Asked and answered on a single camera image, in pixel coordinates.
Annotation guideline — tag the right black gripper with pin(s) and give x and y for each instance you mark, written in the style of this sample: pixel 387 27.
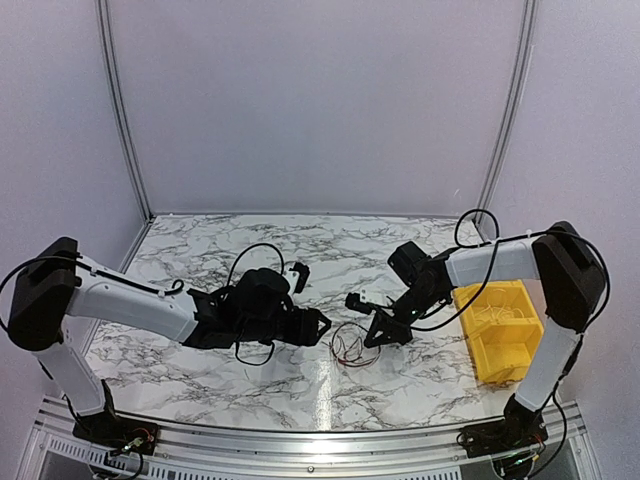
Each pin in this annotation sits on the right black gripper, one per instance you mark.
pixel 381 322

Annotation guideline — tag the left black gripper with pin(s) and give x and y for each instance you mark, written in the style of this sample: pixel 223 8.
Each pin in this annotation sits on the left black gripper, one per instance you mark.
pixel 306 325

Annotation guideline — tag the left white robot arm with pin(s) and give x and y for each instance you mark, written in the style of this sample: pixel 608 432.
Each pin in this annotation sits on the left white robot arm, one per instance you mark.
pixel 61 282

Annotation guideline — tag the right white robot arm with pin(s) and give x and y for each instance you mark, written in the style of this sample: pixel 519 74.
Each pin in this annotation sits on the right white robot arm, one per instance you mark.
pixel 574 278

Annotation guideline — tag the yellow three-compartment bin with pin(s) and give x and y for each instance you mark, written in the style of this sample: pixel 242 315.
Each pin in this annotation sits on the yellow three-compartment bin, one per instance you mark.
pixel 501 328

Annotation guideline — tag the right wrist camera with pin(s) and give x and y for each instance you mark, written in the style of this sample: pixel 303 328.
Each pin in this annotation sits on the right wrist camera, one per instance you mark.
pixel 366 301

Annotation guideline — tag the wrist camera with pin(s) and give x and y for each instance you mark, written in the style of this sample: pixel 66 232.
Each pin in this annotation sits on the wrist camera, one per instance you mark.
pixel 366 301
pixel 297 276

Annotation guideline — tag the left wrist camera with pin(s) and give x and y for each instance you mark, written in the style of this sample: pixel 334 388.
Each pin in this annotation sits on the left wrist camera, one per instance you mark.
pixel 297 276

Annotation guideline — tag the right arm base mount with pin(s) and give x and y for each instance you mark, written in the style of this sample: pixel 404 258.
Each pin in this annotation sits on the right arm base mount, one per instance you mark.
pixel 519 428

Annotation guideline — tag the front aluminium rail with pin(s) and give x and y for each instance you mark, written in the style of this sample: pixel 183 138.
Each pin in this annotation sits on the front aluminium rail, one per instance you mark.
pixel 191 451

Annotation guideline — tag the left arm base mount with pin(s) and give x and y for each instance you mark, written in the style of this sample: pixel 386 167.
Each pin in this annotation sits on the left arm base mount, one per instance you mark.
pixel 122 435

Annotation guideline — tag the right aluminium frame post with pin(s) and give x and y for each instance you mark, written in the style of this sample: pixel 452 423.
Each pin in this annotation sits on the right aluminium frame post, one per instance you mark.
pixel 514 97

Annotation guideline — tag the aluminium frame post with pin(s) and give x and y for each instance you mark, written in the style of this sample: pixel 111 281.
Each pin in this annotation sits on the aluminium frame post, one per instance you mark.
pixel 514 97
pixel 122 124

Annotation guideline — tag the left aluminium frame post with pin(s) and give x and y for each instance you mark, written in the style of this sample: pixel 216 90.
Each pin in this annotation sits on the left aluminium frame post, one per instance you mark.
pixel 122 124

